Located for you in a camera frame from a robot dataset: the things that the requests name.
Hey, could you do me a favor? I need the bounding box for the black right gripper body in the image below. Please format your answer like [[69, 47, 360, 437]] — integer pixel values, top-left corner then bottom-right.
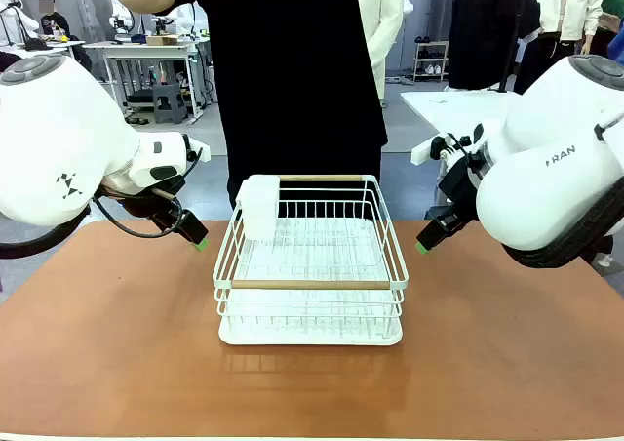
[[437, 155, 484, 222]]

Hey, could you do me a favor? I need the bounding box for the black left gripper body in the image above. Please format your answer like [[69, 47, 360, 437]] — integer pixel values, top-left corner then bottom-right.
[[119, 186, 185, 228]]

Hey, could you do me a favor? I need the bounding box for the white plastic cutlery holder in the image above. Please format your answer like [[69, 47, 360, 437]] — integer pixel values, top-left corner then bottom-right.
[[235, 175, 282, 241]]

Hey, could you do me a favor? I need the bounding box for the white wire dish rack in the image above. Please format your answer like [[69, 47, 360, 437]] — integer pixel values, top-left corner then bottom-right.
[[212, 174, 410, 336]]

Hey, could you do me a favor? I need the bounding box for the white drip tray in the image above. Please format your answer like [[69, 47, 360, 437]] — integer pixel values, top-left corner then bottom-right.
[[217, 313, 405, 347]]

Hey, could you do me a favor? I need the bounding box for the grey step stool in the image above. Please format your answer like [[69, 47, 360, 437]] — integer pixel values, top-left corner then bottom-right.
[[151, 83, 189, 125]]

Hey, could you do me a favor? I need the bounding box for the white shoe rack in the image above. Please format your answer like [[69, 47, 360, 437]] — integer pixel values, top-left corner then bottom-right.
[[411, 40, 450, 83]]

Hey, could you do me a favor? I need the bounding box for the white background desk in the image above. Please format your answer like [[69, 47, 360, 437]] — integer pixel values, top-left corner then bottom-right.
[[81, 39, 209, 121]]

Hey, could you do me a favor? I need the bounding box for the black garment on stand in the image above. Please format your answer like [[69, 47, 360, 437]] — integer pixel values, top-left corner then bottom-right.
[[447, 0, 541, 92]]

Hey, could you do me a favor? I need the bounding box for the white long desk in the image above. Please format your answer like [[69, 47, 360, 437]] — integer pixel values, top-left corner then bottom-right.
[[0, 39, 87, 62]]

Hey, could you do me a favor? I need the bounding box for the person in black t-shirt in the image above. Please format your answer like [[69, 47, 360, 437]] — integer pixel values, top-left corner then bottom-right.
[[165, 0, 391, 209]]

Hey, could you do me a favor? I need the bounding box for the seated man in black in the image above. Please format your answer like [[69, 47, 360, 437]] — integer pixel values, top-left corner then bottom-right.
[[37, 0, 73, 41]]

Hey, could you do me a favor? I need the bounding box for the bystander in cream jacket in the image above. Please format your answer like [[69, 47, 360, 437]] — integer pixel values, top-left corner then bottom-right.
[[513, 0, 606, 96]]

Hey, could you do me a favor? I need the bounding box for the bystander in green top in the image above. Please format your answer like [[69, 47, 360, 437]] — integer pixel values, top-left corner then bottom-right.
[[579, 0, 624, 66]]

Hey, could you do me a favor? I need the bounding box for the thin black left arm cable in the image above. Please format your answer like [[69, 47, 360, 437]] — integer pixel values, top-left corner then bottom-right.
[[92, 146, 204, 240]]

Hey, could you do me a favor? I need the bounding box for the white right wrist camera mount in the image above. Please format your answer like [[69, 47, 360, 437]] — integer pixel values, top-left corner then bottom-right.
[[410, 122, 485, 167]]

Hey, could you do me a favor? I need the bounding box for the black right arm cable sleeve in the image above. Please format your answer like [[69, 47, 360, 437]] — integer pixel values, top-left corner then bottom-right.
[[501, 177, 624, 270]]

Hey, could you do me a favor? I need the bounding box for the black arm cable sleeve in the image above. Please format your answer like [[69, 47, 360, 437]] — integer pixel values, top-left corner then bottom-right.
[[501, 177, 624, 270], [0, 205, 93, 260]]

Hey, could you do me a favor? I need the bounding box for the black left arm cable sleeve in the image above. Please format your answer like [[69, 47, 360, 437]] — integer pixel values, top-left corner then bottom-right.
[[0, 205, 93, 260]]

